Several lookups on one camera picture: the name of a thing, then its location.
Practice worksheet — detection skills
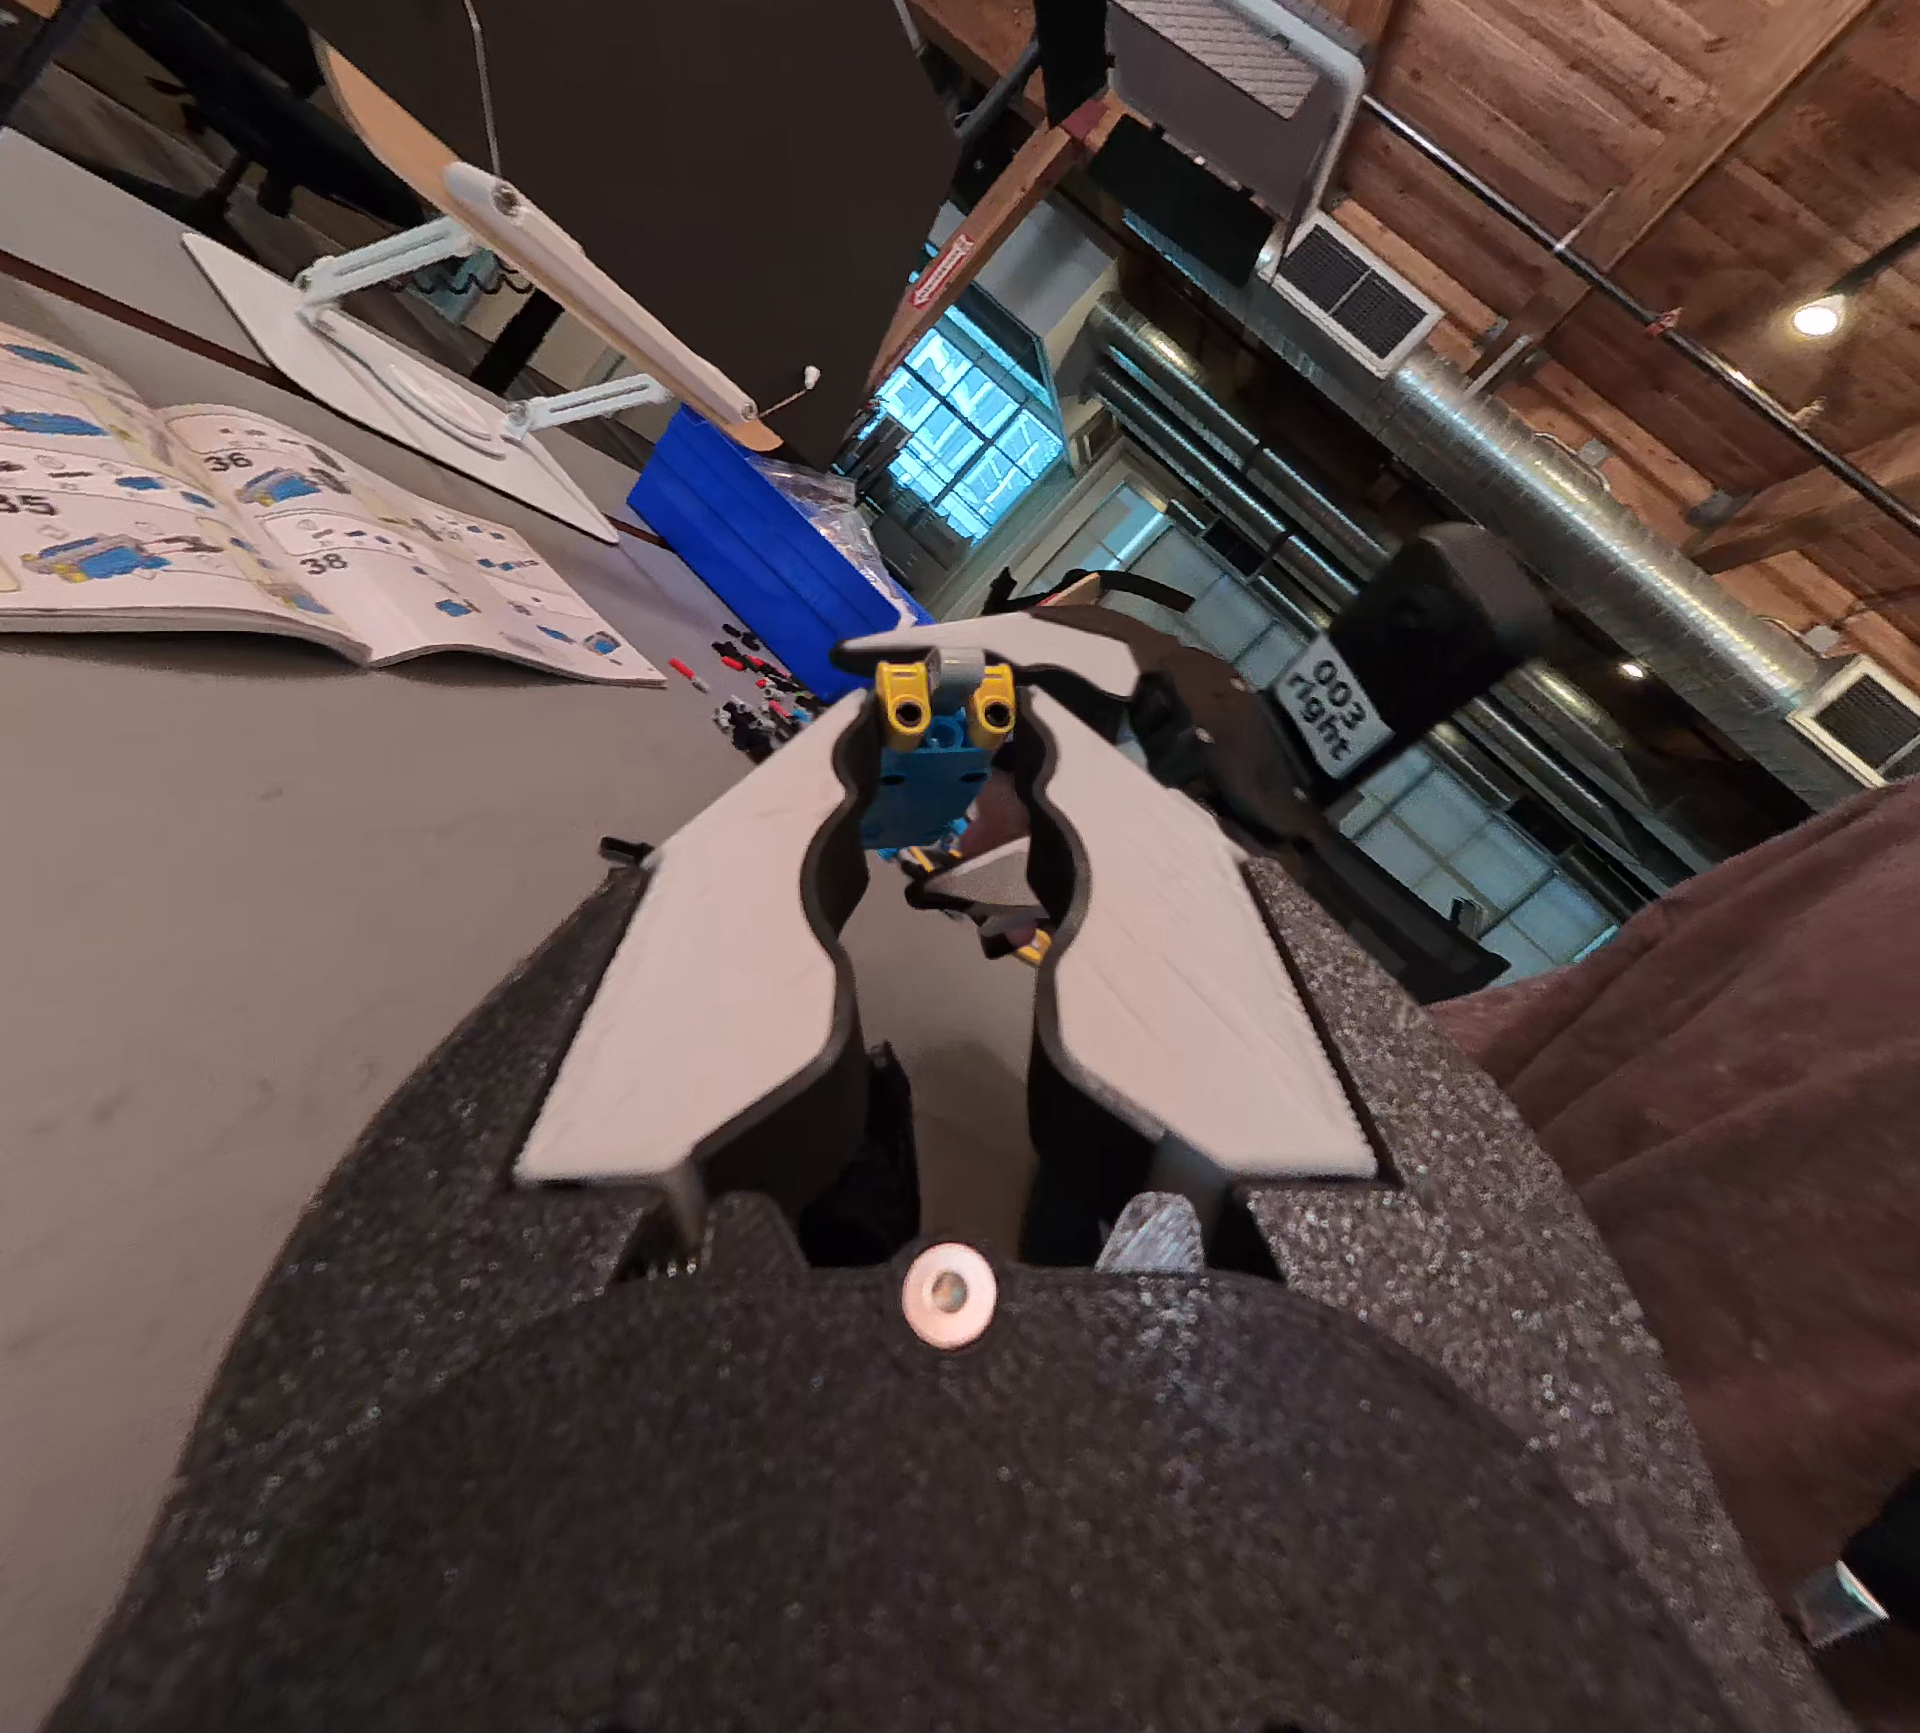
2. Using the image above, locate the blue grey yellow brick assembly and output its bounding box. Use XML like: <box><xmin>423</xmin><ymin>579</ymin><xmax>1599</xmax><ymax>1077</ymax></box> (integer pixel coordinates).
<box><xmin>855</xmin><ymin>648</ymin><xmax>1026</xmax><ymax>865</ymax></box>

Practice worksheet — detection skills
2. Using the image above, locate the instruction booklet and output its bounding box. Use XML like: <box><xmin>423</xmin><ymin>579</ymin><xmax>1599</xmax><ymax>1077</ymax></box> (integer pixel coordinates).
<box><xmin>0</xmin><ymin>323</ymin><xmax>669</xmax><ymax>692</ymax></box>

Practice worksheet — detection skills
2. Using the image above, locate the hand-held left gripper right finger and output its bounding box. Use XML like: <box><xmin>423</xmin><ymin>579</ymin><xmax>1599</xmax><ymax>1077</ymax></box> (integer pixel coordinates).
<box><xmin>1017</xmin><ymin>695</ymin><xmax>1386</xmax><ymax>1197</ymax></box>

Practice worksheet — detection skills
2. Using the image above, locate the blue plastic bin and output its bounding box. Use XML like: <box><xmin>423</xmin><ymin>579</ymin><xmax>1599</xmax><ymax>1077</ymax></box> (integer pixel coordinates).
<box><xmin>628</xmin><ymin>402</ymin><xmax>930</xmax><ymax>705</ymax></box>

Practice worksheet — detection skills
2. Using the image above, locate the air vent grille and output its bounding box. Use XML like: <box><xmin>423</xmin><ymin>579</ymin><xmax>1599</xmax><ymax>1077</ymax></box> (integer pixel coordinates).
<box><xmin>1791</xmin><ymin>657</ymin><xmax>1920</xmax><ymax>788</ymax></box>
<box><xmin>1276</xmin><ymin>208</ymin><xmax>1447</xmax><ymax>380</ymax></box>

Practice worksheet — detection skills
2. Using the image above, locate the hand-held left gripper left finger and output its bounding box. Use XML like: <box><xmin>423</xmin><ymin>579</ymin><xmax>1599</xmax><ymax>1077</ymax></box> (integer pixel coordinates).
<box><xmin>516</xmin><ymin>692</ymin><xmax>891</xmax><ymax>1212</ymax></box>

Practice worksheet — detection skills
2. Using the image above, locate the person's right forearm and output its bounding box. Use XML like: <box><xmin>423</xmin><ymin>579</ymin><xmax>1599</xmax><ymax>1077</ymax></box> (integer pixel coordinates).
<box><xmin>1424</xmin><ymin>773</ymin><xmax>1920</xmax><ymax>1613</ymax></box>

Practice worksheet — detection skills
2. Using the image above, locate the clear plastic bag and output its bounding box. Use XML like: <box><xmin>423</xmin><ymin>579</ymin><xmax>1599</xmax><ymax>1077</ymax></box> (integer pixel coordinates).
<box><xmin>753</xmin><ymin>453</ymin><xmax>875</xmax><ymax>540</ymax></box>

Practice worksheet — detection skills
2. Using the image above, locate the silver ventilation duct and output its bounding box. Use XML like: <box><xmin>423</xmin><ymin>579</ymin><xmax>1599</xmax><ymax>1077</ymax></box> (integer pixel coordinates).
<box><xmin>1077</xmin><ymin>291</ymin><xmax>1871</xmax><ymax>811</ymax></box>

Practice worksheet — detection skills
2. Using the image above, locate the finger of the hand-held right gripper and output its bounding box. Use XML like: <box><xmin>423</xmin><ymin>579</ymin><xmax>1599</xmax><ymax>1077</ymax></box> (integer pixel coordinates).
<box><xmin>898</xmin><ymin>846</ymin><xmax>1060</xmax><ymax>970</ymax></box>
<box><xmin>840</xmin><ymin>606</ymin><xmax>1150</xmax><ymax>705</ymax></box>

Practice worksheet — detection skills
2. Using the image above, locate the black board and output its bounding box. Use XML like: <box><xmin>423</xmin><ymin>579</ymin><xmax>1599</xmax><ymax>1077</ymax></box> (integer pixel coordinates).
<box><xmin>169</xmin><ymin>0</ymin><xmax>962</xmax><ymax>466</ymax></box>

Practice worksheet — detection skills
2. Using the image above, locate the large window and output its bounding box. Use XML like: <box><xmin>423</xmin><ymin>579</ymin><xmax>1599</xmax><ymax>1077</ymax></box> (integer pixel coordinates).
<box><xmin>867</xmin><ymin>313</ymin><xmax>1073</xmax><ymax>552</ymax></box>

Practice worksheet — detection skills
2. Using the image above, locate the pile of small building pieces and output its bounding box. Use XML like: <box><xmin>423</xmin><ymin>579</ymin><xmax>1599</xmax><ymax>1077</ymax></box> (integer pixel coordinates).
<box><xmin>669</xmin><ymin>625</ymin><xmax>826</xmax><ymax>769</ymax></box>

